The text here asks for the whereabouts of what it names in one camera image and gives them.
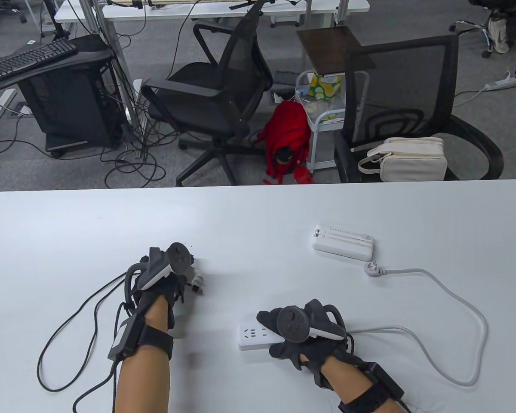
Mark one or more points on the person's left hand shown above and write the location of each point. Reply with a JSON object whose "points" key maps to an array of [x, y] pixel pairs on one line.
{"points": [[178, 286]]}

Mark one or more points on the person's right hand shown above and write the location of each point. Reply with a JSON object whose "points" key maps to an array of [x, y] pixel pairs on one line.
{"points": [[296, 355]]}

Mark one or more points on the white charger adapter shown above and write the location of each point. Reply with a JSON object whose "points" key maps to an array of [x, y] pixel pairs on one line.
{"points": [[197, 275]]}

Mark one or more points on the white battery pack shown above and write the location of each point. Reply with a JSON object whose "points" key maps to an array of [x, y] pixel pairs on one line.
{"points": [[344, 243]]}

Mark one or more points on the person's right forearm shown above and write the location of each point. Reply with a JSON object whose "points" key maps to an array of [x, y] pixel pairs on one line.
{"points": [[348, 380]]}

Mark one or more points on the person's left forearm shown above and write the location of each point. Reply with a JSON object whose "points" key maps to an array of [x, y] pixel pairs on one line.
{"points": [[142, 378]]}

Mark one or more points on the green yellow tissue pack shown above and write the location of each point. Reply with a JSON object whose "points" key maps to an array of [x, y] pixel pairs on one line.
{"points": [[322, 88]]}

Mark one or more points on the black and white controller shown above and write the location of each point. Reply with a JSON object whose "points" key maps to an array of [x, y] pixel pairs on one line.
{"points": [[294, 322], [178, 258]]}

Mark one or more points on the black wrist sensor box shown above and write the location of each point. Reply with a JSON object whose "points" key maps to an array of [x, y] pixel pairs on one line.
{"points": [[382, 378], [155, 340]]}

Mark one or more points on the black swivel office chair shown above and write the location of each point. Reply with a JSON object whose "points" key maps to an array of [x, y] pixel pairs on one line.
{"points": [[206, 103]]}

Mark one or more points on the red backpack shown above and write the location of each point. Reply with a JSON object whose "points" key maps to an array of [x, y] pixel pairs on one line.
{"points": [[288, 124]]}

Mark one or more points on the white trolley cart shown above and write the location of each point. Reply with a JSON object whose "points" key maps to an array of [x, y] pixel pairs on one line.
{"points": [[322, 127]]}

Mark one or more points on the black computer tower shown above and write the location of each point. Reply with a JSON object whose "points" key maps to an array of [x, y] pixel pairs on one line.
{"points": [[64, 103]]}

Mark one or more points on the cream handbag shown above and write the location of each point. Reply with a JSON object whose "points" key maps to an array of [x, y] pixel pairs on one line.
{"points": [[413, 161]]}

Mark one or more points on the black keyboard stand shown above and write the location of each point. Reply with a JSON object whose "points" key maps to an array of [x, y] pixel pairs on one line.
{"points": [[90, 53]]}

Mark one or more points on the white desk leg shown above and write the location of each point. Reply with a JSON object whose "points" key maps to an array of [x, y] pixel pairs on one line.
{"points": [[0, 107]]}

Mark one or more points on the black keyboard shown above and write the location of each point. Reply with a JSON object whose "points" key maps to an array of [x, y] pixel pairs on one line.
{"points": [[30, 58]]}

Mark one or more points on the white background desk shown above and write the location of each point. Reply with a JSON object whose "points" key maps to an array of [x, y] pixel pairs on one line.
{"points": [[163, 10]]}

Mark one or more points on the black mesh armchair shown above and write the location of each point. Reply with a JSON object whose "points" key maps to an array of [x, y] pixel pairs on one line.
{"points": [[481, 148]]}

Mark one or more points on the brown side table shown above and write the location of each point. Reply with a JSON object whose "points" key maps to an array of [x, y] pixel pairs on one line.
{"points": [[331, 47]]}

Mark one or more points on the white floor power strip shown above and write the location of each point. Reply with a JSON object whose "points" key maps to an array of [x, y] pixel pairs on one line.
{"points": [[503, 83]]}

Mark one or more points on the chrome base office chair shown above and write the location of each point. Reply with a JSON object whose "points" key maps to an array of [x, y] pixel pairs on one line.
{"points": [[468, 26]]}

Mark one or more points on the white hanging bag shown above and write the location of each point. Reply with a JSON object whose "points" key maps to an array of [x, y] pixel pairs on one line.
{"points": [[498, 34]]}

